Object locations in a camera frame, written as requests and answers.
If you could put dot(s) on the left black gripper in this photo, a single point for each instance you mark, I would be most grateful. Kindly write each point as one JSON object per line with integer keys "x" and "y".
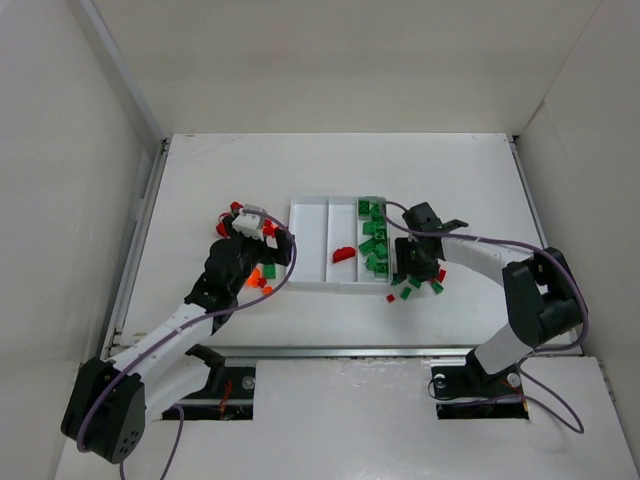
{"x": 270, "y": 240}

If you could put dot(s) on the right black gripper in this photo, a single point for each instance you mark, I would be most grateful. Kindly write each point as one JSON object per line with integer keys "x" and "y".
{"x": 415, "y": 260}

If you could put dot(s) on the small red lego piece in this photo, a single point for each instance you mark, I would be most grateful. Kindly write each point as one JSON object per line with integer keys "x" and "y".
{"x": 225, "y": 220}

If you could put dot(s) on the red arch lego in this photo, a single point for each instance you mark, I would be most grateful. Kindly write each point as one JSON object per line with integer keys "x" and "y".
{"x": 343, "y": 253}

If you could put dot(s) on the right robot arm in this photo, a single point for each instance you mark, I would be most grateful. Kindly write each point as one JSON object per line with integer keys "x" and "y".
{"x": 542, "y": 298}

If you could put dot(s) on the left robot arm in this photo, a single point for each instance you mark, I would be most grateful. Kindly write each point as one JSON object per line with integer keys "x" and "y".
{"x": 112, "y": 400}

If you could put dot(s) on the red lego pile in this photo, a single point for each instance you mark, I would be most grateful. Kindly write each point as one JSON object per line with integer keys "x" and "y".
{"x": 269, "y": 229}

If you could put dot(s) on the green sloped lego piece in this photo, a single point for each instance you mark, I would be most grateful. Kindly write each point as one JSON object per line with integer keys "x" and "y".
{"x": 415, "y": 282}

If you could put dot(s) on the small green lego brick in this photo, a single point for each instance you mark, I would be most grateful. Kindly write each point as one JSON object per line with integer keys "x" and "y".
{"x": 437, "y": 287}

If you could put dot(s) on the green square lego plate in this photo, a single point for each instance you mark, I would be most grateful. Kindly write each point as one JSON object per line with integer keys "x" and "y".
{"x": 269, "y": 271}

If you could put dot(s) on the green lego pile in tray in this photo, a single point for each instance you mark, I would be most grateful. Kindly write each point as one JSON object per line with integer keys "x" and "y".
{"x": 373, "y": 240}

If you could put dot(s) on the orange dome lego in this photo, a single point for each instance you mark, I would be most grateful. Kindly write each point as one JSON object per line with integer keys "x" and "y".
{"x": 256, "y": 280}

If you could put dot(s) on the white three-compartment tray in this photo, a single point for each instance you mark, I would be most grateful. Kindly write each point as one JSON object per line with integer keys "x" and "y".
{"x": 320, "y": 225}

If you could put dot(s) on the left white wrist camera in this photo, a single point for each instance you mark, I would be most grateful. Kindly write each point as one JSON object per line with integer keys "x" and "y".
{"x": 249, "y": 222}

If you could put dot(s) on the aluminium rail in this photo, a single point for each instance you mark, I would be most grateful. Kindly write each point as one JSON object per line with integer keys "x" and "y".
{"x": 338, "y": 352}

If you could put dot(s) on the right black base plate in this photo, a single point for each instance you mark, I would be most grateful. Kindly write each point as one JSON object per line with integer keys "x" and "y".
{"x": 464, "y": 394}

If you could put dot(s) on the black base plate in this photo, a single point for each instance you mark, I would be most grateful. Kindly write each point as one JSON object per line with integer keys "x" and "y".
{"x": 464, "y": 394}
{"x": 228, "y": 394}

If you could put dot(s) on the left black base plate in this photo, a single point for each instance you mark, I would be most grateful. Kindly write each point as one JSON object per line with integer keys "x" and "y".
{"x": 228, "y": 394}

